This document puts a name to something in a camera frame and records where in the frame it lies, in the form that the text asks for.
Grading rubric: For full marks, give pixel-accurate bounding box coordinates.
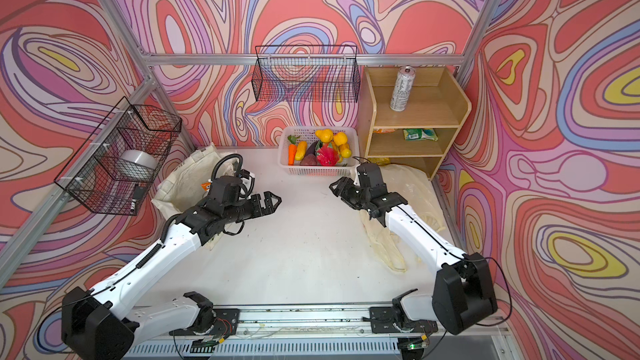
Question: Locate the black wire basket wall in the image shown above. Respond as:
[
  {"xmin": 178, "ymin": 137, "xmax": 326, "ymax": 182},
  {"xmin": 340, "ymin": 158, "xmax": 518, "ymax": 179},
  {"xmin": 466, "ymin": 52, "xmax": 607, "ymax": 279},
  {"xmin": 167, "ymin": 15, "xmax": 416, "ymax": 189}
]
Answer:
[
  {"xmin": 54, "ymin": 98, "xmax": 182, "ymax": 216},
  {"xmin": 251, "ymin": 43, "xmax": 361, "ymax": 103}
]

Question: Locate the black wire basket back wall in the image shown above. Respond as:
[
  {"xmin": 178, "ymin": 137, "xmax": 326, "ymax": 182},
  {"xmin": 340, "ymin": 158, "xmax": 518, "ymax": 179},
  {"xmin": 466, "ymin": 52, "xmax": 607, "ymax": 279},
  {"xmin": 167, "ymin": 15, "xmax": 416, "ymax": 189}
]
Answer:
[{"xmin": 251, "ymin": 43, "xmax": 361, "ymax": 103}]

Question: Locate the yellow chips packet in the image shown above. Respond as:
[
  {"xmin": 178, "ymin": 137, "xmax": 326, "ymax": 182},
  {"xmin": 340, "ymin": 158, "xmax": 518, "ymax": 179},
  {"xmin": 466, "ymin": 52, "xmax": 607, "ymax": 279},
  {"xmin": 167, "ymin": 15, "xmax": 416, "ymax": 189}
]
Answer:
[{"xmin": 368, "ymin": 158, "xmax": 391, "ymax": 167}]

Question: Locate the white tape roll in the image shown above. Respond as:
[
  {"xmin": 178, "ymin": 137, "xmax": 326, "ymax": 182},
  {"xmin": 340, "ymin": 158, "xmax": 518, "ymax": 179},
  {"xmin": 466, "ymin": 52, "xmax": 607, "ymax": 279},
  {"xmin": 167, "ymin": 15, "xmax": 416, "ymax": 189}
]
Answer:
[{"xmin": 116, "ymin": 149, "xmax": 158, "ymax": 182}]

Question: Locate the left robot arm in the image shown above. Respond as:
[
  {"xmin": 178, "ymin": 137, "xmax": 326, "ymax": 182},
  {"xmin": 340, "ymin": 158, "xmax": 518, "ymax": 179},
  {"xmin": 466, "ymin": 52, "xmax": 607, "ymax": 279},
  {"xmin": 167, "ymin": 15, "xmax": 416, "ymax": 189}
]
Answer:
[{"xmin": 58, "ymin": 176, "xmax": 282, "ymax": 359}]

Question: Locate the toy carrot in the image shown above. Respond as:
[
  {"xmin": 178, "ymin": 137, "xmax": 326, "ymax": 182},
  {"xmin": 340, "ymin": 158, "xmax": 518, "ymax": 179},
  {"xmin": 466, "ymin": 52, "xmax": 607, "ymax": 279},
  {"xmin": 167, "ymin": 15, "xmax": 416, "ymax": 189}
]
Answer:
[{"xmin": 287, "ymin": 135, "xmax": 300, "ymax": 166}]

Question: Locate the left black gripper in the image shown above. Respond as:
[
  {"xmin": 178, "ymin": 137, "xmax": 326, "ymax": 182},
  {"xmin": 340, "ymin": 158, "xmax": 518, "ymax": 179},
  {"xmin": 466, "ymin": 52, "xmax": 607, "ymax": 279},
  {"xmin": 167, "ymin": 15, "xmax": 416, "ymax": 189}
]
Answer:
[{"xmin": 222, "ymin": 191, "xmax": 283, "ymax": 227}]

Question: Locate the toy dark red fruit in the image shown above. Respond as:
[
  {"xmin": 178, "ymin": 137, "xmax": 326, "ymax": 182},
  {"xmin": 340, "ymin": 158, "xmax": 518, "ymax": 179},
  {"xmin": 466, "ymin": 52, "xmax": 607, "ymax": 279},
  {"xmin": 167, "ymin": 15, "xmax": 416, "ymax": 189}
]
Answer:
[{"xmin": 300, "ymin": 154, "xmax": 319, "ymax": 167}]

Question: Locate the black wire basket left wall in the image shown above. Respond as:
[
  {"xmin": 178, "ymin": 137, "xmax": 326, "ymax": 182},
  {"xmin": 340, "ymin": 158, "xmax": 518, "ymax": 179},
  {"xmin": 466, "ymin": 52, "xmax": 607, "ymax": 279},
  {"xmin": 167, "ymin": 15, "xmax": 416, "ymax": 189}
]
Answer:
[{"xmin": 54, "ymin": 98, "xmax": 182, "ymax": 216}]

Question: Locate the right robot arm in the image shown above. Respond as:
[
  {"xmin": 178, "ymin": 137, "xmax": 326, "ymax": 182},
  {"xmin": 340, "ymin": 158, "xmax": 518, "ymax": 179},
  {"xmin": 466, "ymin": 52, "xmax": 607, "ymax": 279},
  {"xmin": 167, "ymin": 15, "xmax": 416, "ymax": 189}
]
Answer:
[{"xmin": 329, "ymin": 163, "xmax": 498, "ymax": 335}]

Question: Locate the green snack packet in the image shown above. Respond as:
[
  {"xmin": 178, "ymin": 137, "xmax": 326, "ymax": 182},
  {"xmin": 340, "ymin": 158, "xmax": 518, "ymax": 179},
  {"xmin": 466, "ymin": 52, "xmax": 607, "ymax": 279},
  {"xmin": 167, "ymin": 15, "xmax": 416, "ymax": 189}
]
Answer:
[{"xmin": 403, "ymin": 128, "xmax": 438, "ymax": 142}]

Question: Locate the toy yellow corn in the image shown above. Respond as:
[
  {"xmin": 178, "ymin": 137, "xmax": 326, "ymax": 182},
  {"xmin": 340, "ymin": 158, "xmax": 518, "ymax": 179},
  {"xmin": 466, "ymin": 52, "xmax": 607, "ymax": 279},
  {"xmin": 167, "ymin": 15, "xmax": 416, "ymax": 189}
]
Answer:
[{"xmin": 294, "ymin": 141, "xmax": 308, "ymax": 162}]

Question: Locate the toy pink dragon fruit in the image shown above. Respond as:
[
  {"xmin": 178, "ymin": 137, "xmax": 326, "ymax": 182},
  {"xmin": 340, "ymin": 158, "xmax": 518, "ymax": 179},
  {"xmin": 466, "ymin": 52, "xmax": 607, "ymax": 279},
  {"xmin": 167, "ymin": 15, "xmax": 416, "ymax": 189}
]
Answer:
[{"xmin": 316, "ymin": 142, "xmax": 340, "ymax": 167}]

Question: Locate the toy purple eggplant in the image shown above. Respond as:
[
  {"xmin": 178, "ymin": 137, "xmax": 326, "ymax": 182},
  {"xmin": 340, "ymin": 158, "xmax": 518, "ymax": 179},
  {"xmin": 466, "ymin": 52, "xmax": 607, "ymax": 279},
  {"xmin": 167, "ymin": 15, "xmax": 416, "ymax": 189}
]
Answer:
[{"xmin": 304, "ymin": 140, "xmax": 321, "ymax": 157}]

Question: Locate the wooden shelf unit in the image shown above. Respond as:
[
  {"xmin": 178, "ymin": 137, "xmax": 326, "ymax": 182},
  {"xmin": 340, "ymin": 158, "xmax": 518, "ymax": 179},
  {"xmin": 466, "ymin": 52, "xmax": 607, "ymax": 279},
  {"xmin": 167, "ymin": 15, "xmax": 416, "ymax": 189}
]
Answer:
[{"xmin": 356, "ymin": 67, "xmax": 472, "ymax": 179}]

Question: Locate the white perforated plastic basket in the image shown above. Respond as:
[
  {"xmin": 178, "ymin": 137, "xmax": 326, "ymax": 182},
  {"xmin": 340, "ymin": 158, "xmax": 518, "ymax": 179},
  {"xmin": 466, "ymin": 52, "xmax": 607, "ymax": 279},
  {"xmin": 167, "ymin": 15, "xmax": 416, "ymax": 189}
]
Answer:
[{"xmin": 278, "ymin": 126, "xmax": 360, "ymax": 177}]

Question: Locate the cream plastic grocery bag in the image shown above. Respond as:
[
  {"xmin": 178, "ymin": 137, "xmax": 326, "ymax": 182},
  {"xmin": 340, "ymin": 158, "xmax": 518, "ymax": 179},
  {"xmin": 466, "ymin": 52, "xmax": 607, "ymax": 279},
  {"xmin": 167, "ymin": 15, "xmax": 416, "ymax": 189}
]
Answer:
[{"xmin": 359, "ymin": 164, "xmax": 452, "ymax": 273}]

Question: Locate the leaf print canvas tote bag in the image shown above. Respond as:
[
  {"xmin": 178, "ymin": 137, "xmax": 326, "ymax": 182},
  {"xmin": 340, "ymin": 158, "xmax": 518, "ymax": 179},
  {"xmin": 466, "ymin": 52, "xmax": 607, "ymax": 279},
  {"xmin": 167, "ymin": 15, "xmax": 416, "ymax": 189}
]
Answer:
[{"xmin": 152, "ymin": 144, "xmax": 223, "ymax": 248}]

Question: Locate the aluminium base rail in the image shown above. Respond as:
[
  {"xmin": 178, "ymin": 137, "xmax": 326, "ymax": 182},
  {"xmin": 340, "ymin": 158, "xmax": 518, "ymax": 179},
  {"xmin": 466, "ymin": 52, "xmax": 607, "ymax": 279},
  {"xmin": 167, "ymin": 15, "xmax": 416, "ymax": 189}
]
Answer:
[{"xmin": 82, "ymin": 302, "xmax": 521, "ymax": 360}]

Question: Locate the toy yellow pear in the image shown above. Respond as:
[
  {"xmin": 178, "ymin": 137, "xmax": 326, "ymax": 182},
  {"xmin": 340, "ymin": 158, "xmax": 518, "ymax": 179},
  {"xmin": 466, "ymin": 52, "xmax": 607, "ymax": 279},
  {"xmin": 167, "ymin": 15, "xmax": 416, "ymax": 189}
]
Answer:
[{"xmin": 315, "ymin": 128, "xmax": 334, "ymax": 144}]

